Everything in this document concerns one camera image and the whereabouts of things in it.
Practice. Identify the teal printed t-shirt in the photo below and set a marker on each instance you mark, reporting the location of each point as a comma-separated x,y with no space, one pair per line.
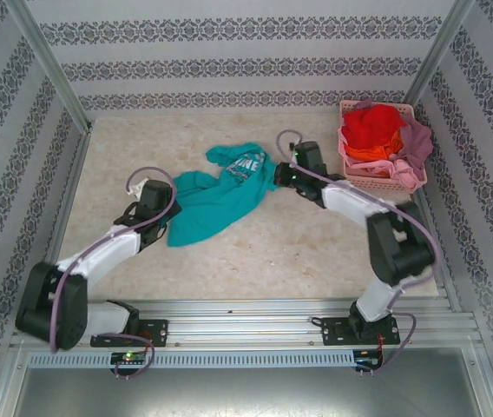
212,204

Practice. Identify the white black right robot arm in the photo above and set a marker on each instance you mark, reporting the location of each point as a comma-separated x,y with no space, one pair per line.
350,204

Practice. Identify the orange t-shirt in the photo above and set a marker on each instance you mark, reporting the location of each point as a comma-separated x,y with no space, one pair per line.
368,154

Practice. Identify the pink plastic basket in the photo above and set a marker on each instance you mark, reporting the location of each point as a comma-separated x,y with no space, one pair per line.
368,182

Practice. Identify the red t-shirt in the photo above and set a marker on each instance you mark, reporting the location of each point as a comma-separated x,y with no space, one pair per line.
372,126

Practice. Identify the light pink t-shirt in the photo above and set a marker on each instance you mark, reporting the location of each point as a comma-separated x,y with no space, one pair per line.
402,171

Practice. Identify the pile of clothes in basket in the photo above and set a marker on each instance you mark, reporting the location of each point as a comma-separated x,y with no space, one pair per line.
418,143

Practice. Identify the grey metal sheet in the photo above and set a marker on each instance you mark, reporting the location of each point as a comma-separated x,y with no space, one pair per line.
246,393

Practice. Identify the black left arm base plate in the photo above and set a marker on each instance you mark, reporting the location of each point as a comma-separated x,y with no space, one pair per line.
155,332

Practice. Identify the aluminium mounting rail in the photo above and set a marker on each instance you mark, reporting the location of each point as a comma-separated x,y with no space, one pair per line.
238,326

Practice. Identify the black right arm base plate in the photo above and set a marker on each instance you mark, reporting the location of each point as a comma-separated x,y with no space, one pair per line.
333,332

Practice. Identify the aluminium frame post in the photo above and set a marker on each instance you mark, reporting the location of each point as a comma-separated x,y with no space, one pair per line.
51,65
437,52

